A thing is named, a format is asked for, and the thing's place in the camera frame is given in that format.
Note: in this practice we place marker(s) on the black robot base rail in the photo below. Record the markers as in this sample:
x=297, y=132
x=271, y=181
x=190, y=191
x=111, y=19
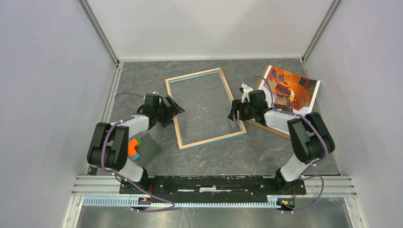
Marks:
x=211, y=189

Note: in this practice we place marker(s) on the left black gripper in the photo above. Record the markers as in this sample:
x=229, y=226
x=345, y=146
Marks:
x=174, y=110

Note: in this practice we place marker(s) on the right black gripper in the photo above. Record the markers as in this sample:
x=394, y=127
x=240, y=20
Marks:
x=237, y=105

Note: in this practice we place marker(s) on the orange building block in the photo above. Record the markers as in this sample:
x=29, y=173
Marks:
x=132, y=148

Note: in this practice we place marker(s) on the wooden picture frame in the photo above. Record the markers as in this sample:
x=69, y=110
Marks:
x=206, y=98

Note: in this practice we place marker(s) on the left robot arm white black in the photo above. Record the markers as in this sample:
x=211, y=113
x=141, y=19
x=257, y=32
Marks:
x=109, y=146

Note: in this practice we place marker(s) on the aluminium frame rail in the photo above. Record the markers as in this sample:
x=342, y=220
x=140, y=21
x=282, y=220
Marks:
x=104, y=191

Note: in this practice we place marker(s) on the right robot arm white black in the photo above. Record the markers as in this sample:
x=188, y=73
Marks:
x=311, y=140

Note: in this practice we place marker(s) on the grey building block baseplate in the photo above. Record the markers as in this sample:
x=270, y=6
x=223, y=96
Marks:
x=148, y=150

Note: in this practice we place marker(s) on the hot air balloon photo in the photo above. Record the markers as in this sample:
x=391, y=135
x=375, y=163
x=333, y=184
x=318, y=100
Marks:
x=288, y=92

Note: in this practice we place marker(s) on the blue building block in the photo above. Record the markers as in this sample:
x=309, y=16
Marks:
x=136, y=157

